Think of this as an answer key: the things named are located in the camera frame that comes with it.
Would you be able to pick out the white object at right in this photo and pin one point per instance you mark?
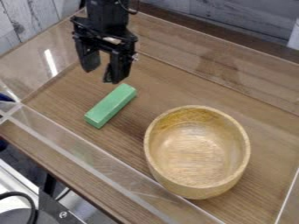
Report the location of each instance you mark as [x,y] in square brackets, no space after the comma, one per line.
[294,38]

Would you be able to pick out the brown wooden bowl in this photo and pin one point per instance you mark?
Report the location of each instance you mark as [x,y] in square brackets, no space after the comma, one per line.
[197,150]

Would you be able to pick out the black metal bracket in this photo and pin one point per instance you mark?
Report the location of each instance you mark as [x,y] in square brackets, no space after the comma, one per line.
[54,213]

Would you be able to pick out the green rectangular block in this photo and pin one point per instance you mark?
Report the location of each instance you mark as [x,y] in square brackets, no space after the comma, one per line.
[110,105]

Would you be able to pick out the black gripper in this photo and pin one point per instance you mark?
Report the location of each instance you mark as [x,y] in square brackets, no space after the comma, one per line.
[102,32]

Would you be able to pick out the blue object at left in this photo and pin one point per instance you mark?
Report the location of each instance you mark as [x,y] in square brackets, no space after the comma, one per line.
[6,98]

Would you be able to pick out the clear acrylic tray enclosure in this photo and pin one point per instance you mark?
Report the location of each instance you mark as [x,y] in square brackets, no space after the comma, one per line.
[192,64]

